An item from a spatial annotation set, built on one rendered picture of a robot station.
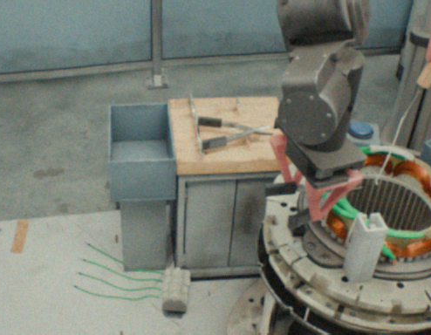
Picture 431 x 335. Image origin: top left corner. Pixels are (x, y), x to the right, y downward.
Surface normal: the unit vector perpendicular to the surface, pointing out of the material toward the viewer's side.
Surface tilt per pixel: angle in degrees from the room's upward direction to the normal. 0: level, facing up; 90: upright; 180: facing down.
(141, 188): 90
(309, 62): 21
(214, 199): 90
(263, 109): 0
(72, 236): 0
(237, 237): 90
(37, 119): 0
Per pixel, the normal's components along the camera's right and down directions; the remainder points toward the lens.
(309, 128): -0.48, 0.54
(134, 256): 0.07, 0.63
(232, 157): 0.00, -0.77
